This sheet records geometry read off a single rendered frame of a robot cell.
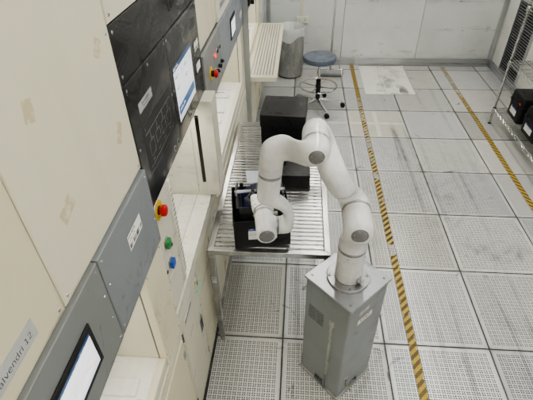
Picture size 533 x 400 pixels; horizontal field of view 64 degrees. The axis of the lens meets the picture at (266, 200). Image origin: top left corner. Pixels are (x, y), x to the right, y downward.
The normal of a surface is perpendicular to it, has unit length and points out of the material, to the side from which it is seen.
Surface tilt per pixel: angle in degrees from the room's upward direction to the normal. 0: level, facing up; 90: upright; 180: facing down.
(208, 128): 90
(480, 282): 0
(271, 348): 0
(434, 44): 90
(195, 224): 0
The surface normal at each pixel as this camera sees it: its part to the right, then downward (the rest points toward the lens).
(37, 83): 1.00, 0.04
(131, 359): -0.02, -0.78
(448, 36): -0.07, 0.62
